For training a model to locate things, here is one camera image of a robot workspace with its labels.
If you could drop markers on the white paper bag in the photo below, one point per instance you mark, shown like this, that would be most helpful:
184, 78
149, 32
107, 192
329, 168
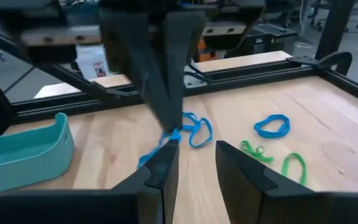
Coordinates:
90, 59

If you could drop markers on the blue rubber band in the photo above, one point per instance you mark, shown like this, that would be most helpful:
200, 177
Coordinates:
272, 135
151, 155
210, 132

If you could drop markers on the black aluminium table frame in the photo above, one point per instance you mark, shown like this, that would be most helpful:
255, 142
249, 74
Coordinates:
244, 79

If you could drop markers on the wooden background table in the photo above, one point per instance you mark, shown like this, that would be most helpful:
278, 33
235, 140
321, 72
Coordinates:
61, 35

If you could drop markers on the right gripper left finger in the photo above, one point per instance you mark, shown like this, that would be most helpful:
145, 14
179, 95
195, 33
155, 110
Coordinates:
120, 208

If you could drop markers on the black pole stand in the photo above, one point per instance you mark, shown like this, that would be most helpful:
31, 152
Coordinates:
334, 28

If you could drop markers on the orange black machine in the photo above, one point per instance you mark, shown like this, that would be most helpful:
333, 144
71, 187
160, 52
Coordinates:
208, 51

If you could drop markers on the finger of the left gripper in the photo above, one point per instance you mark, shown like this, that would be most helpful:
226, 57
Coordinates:
182, 46
135, 46

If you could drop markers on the knotted green rubber band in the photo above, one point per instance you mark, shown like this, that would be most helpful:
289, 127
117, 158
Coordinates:
255, 151

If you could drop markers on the black equipment cart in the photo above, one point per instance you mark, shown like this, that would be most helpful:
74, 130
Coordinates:
272, 40

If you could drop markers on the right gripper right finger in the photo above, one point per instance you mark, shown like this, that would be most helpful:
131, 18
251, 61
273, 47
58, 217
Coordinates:
259, 205

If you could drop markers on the mint green plastic basket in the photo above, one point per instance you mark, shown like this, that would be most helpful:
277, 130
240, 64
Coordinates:
26, 165

